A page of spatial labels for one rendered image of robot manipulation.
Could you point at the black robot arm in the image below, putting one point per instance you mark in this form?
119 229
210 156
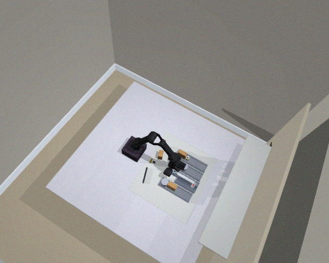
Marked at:
172 156

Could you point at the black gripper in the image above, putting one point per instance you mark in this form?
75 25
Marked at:
168 171

